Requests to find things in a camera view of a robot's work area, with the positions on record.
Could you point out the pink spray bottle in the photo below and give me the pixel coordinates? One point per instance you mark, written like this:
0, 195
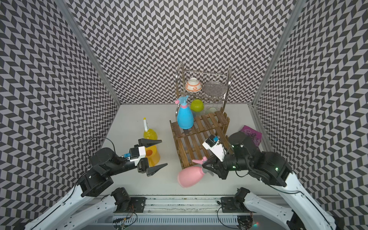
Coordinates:
190, 176

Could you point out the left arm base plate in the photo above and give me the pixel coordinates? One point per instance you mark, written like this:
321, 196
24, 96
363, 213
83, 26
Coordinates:
137, 204

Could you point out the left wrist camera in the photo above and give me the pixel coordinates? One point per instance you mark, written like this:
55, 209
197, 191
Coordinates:
136, 154

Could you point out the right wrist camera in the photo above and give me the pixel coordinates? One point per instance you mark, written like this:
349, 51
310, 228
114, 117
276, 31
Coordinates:
213, 144

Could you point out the yellow spray bottle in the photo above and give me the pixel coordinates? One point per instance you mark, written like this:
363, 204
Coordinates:
148, 132

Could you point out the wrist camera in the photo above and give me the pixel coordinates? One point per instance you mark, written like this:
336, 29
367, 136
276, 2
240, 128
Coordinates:
213, 144
136, 154

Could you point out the blue spray bottle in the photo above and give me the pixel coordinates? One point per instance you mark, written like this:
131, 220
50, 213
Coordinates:
184, 115

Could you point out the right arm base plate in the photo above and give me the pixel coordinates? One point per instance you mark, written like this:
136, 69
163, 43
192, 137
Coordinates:
230, 205

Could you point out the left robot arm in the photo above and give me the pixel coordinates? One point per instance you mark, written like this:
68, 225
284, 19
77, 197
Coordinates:
105, 163

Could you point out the glass plate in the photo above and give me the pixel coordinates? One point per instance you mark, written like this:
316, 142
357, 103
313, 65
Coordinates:
214, 89

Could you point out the purple box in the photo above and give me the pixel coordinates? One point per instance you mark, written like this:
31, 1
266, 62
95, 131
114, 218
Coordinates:
255, 135

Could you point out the yellow watering can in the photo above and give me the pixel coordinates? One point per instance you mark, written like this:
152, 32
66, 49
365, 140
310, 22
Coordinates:
152, 155

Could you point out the wooden slatted shelf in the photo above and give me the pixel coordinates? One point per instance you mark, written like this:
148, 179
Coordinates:
188, 142

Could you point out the orange patterned bowl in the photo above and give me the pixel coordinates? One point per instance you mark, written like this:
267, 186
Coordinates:
193, 85

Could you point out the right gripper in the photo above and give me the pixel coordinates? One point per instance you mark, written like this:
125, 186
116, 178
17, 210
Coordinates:
219, 169

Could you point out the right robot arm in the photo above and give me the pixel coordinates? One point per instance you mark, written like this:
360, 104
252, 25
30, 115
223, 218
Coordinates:
303, 213

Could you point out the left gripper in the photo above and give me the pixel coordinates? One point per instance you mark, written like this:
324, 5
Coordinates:
143, 167

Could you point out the metal dish rack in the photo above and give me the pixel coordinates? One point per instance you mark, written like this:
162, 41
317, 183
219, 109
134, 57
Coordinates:
182, 75

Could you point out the pale green bowl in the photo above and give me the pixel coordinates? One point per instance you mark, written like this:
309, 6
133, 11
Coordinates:
211, 110

